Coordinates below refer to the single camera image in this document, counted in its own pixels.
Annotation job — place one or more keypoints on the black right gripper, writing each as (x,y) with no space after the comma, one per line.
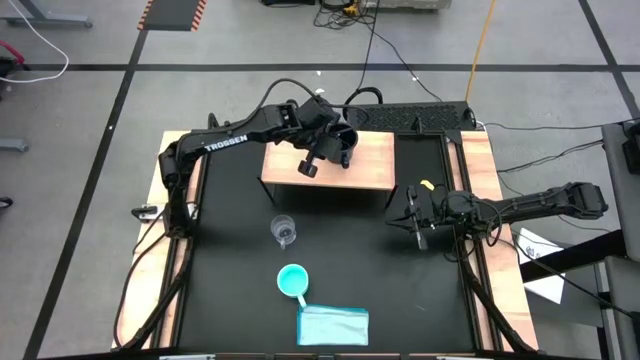
(432,210)

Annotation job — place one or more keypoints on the black hazard-striped floor mat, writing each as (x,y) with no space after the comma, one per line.
(172,14)

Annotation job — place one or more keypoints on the black metal beam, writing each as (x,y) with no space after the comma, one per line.
(575,257)

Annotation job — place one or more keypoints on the grey metal stand base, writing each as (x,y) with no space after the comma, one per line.
(50,21)

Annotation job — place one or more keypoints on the dark blue enamel mug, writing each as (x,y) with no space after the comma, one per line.
(347,137)

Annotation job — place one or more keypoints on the wooden shelf with black legs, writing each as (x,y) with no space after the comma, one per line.
(370,160)

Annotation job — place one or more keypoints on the grey equipment case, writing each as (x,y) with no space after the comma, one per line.
(410,4)

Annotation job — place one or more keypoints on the white paper sheet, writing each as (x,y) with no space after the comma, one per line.
(532,245)

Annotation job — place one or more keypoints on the folded teal cloth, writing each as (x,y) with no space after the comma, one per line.
(332,325)

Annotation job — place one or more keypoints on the teal plastic mug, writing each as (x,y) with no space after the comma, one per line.
(292,280)

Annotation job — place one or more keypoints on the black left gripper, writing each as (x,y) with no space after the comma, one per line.
(320,137)

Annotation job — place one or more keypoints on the black perforated computer case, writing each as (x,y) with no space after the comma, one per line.
(415,117)

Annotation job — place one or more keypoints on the grey metal cart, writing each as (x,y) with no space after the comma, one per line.
(617,200)

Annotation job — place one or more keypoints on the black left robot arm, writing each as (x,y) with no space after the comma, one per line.
(225,142)

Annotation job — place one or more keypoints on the black frame strut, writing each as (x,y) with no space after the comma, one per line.
(492,300)
(165,295)

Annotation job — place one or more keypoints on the black and silver table clamp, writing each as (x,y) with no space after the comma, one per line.
(147,212)

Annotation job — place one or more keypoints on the black box device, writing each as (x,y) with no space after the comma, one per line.
(632,150)

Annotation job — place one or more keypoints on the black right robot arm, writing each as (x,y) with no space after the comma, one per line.
(550,202)

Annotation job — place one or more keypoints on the grey metal foot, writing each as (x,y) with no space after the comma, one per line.
(12,145)

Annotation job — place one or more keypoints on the clear plastic measuring cup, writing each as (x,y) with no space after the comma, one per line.
(283,230)

